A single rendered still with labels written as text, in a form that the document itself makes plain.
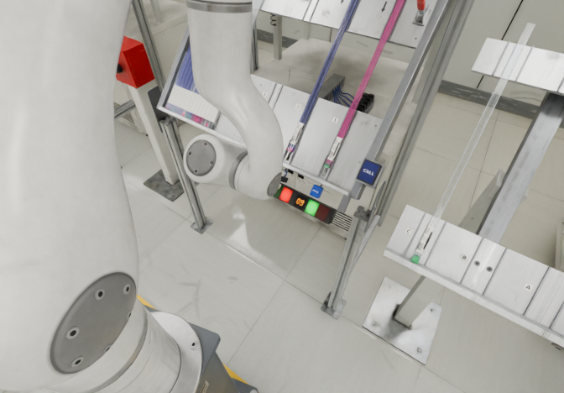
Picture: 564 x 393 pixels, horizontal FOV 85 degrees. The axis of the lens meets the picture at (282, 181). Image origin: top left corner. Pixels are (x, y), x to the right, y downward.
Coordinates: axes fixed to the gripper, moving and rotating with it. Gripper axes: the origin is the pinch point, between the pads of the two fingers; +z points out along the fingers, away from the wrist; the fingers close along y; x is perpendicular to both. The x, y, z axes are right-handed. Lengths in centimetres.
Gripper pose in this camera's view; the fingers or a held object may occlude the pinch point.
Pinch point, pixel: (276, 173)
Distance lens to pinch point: 80.5
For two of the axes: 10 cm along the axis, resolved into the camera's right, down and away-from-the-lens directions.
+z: 3.8, 0.6, 9.2
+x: 3.9, -9.1, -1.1
